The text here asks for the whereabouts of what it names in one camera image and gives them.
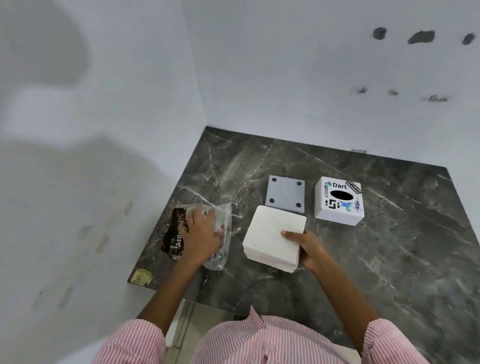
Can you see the pink striped shirt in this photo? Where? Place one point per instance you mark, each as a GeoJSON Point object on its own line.
{"type": "Point", "coordinates": [270, 345]}

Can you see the person's left hand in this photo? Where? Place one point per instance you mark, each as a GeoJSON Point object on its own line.
{"type": "Point", "coordinates": [198, 240]}

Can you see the person's right hand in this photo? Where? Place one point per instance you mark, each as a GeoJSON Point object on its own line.
{"type": "Point", "coordinates": [313, 249]}

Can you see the person's left forearm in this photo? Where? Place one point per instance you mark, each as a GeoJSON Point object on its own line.
{"type": "Point", "coordinates": [170, 292]}

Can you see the person's right forearm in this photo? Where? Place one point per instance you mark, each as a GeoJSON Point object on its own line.
{"type": "Point", "coordinates": [345, 296]}

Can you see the clear and black plastic wrapper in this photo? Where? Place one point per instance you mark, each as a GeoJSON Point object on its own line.
{"type": "Point", "coordinates": [176, 232]}

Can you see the grey square box base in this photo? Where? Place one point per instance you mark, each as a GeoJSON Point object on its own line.
{"type": "Point", "coordinates": [285, 193]}

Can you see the person's right thumb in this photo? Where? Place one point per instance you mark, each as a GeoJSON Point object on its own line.
{"type": "Point", "coordinates": [292, 235]}

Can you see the white tissue box with stickers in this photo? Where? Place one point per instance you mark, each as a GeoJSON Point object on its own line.
{"type": "Point", "coordinates": [337, 210]}

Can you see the stack of white paper napkins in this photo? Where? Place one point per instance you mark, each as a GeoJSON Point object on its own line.
{"type": "Point", "coordinates": [270, 236]}

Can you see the person's left fingers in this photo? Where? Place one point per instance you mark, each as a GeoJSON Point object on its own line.
{"type": "Point", "coordinates": [216, 228]}

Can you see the worn sticker on table corner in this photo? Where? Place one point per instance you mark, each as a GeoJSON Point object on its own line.
{"type": "Point", "coordinates": [141, 276]}

